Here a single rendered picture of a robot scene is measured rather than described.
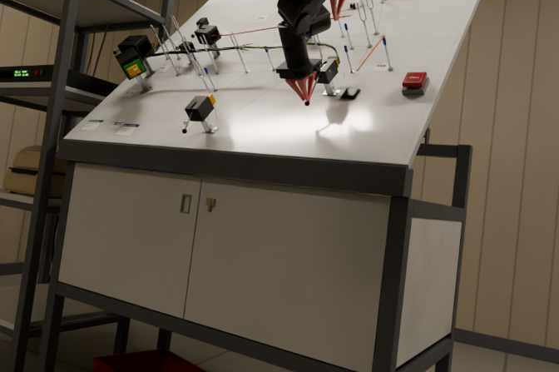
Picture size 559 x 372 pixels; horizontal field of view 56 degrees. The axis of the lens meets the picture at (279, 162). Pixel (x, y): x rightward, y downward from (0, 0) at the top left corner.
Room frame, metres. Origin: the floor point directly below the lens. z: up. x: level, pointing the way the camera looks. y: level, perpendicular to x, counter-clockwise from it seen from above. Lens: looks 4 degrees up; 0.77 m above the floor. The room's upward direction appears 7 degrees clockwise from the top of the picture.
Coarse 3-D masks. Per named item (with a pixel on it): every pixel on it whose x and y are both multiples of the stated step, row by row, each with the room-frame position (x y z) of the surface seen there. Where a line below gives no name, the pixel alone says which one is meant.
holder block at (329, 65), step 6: (324, 60) 1.39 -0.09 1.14; (330, 60) 1.38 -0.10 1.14; (324, 66) 1.36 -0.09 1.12; (330, 66) 1.36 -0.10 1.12; (336, 66) 1.38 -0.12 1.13; (318, 72) 1.36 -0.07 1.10; (324, 72) 1.35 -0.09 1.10; (330, 72) 1.37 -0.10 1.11; (336, 72) 1.39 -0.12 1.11; (324, 78) 1.36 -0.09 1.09; (330, 78) 1.37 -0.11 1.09
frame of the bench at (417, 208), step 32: (64, 192) 1.77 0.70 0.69; (64, 224) 1.76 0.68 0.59; (64, 288) 1.73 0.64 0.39; (384, 288) 1.17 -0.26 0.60; (160, 320) 1.51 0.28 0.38; (384, 320) 1.17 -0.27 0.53; (256, 352) 1.33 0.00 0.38; (288, 352) 1.29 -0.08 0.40; (384, 352) 1.16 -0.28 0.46; (448, 352) 1.62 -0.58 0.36
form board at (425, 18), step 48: (240, 0) 2.16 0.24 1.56; (432, 0) 1.63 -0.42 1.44; (336, 48) 1.60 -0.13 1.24; (384, 48) 1.51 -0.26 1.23; (432, 48) 1.43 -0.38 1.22; (144, 96) 1.79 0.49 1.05; (192, 96) 1.67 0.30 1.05; (240, 96) 1.57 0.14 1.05; (288, 96) 1.49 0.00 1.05; (336, 96) 1.41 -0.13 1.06; (384, 96) 1.34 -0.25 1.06; (432, 96) 1.27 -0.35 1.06; (144, 144) 1.55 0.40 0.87; (192, 144) 1.47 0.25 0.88; (240, 144) 1.39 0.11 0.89; (288, 144) 1.32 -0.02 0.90; (336, 144) 1.26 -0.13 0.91; (384, 144) 1.20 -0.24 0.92
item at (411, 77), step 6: (408, 72) 1.32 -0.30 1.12; (414, 72) 1.31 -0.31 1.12; (420, 72) 1.30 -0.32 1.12; (426, 72) 1.29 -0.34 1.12; (408, 78) 1.30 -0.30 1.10; (414, 78) 1.29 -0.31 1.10; (420, 78) 1.28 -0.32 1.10; (402, 84) 1.30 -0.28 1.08; (408, 84) 1.29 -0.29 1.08; (414, 84) 1.28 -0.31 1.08; (420, 84) 1.27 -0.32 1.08
